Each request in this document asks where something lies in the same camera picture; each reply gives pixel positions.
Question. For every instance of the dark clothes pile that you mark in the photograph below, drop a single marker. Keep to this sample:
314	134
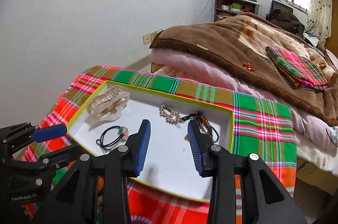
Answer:
282	16

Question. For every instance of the wall power outlet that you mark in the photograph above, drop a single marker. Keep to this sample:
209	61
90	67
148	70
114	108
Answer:
147	39

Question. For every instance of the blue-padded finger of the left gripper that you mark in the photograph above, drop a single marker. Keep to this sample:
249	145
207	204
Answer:
16	137

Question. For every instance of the translucent beige hair claw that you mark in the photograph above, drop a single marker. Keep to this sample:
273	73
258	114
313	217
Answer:
108	106

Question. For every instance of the patterned curtain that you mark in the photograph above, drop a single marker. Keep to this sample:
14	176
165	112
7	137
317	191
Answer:
320	19

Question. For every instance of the pink white quilt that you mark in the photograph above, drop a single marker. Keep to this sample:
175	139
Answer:
316	139

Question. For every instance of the yellow white shallow box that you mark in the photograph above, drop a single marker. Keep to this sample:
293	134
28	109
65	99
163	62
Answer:
169	165

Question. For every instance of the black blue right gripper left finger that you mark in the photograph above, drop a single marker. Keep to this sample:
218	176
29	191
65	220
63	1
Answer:
74	198

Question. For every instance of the folded plaid cloth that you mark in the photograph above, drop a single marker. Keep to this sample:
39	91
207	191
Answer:
299	71

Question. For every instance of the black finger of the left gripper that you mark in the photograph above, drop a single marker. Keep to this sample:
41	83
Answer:
57	159

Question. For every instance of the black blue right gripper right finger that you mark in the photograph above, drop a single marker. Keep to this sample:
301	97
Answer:
264	198

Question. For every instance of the gold rhinestone hair clip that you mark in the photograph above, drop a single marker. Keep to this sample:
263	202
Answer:
171	116

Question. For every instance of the wooden shelf with items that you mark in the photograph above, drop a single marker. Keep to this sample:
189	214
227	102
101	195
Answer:
229	8

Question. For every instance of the brown fleece blanket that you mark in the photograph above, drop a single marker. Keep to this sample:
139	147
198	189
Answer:
235	45

